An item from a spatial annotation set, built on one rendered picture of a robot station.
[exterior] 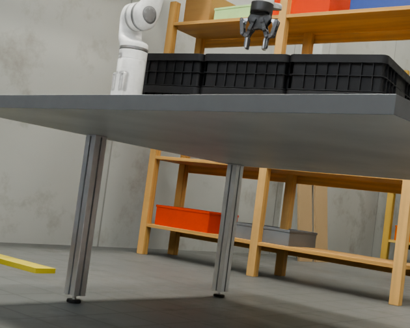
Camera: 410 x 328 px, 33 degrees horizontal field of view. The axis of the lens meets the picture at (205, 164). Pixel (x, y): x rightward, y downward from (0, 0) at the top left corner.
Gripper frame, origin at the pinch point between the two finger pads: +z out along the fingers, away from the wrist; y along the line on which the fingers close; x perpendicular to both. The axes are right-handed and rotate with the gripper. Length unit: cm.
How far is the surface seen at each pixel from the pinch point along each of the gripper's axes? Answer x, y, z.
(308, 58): -14.8, 23.6, 6.9
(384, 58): -16.4, 46.1, 5.7
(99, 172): 19, -65, 50
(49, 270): 75, -122, 101
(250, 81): -12.1, 5.3, 14.6
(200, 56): -11.3, -13.7, 7.7
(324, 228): 488, -94, 63
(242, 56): -13.0, 1.5, 7.2
